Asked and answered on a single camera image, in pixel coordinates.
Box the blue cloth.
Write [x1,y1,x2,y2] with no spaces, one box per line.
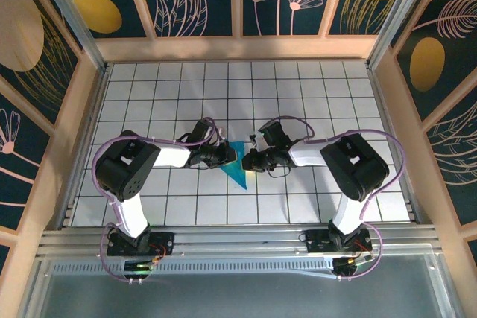
[219,141,250,191]

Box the white grid table mat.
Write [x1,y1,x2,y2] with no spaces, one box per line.
[69,60,415,226]

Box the aluminium mounting rail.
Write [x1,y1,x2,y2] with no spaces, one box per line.
[37,223,440,259]

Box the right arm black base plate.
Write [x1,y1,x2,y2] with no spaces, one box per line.
[304,229,373,255]

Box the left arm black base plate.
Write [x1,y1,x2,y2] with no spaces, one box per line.
[107,231,175,258]

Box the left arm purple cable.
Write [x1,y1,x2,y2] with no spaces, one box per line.
[92,116,224,284]

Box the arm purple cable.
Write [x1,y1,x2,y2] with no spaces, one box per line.
[259,115,407,282]
[92,116,224,284]

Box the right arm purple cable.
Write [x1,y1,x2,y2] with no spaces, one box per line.
[259,115,407,282]

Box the slotted grey cable duct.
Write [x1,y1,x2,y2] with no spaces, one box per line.
[51,261,336,275]

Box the aluminium frame post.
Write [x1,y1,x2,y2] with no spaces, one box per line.
[366,0,437,69]
[28,0,110,70]

